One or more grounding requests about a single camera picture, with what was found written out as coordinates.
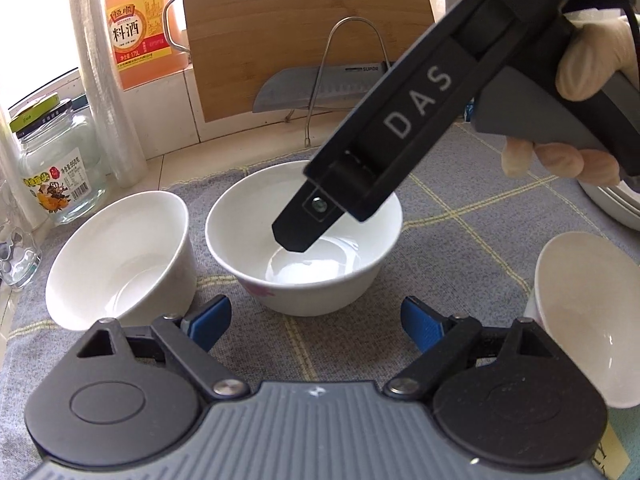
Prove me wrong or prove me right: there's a white small bowl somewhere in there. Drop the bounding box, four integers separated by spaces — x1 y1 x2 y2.
46 191 196 332
205 162 402 316
524 232 639 408

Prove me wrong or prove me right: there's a large white fruit-pattern plate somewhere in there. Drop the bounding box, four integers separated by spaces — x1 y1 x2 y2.
579 182 639 231

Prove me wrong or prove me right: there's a right gloved hand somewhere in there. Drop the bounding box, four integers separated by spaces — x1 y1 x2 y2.
500 14 640 189

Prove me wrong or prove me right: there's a plastic wrap roll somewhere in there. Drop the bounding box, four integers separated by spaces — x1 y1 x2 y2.
68 0 148 188

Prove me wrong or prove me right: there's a clear drinking glass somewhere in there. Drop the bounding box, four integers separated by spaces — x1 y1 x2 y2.
0 179 41 290

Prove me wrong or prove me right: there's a bamboo cutting board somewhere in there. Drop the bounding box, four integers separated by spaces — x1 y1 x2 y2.
183 0 434 122

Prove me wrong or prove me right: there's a clear glass jar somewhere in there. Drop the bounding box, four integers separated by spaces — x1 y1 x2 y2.
10 92 106 226

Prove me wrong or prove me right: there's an orange cooking wine jug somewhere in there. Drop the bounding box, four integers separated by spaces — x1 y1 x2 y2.
105 0 189 89

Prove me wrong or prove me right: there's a metal wire board rack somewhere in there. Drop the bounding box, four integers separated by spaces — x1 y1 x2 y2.
253 16 392 148

